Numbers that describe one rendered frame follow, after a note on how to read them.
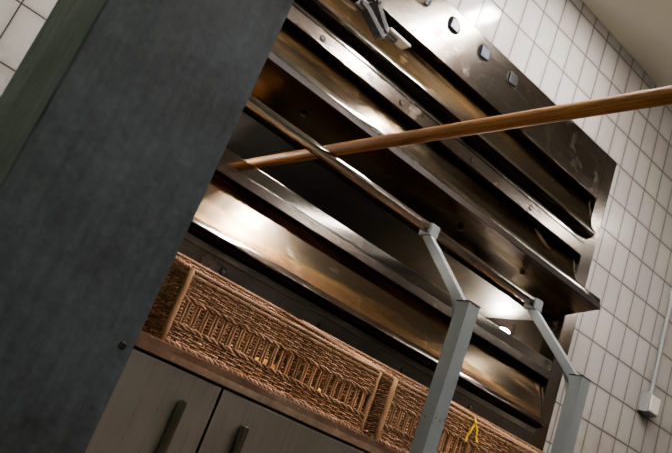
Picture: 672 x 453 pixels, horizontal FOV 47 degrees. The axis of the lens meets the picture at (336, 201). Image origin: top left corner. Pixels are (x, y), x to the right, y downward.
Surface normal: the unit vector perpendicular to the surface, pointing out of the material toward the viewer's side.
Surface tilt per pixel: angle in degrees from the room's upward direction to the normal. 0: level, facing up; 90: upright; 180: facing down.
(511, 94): 90
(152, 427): 90
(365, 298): 70
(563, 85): 90
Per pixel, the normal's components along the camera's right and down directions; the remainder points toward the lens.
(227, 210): 0.69, -0.36
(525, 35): 0.61, -0.07
